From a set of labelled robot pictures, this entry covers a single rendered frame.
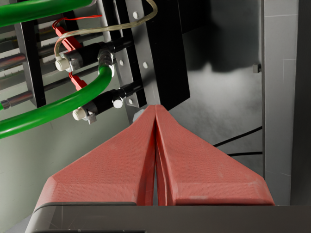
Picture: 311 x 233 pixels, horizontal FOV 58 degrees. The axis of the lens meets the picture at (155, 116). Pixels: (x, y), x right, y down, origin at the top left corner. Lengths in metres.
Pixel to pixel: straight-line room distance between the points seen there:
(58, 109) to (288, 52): 0.26
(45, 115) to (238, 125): 0.44
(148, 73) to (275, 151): 0.23
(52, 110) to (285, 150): 0.31
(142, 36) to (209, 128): 0.29
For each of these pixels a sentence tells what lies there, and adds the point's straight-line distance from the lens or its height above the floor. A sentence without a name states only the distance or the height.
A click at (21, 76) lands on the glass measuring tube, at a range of 0.67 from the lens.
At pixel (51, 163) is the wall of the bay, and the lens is 0.78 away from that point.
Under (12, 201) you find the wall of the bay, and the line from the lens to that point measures 0.78.
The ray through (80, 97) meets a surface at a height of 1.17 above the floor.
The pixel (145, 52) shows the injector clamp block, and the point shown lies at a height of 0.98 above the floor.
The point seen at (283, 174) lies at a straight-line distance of 0.45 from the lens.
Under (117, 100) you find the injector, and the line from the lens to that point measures 0.44.
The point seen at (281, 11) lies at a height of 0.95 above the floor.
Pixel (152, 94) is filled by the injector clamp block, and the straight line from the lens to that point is 0.49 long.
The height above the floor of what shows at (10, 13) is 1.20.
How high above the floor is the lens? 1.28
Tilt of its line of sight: 36 degrees down
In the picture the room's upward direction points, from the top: 121 degrees counter-clockwise
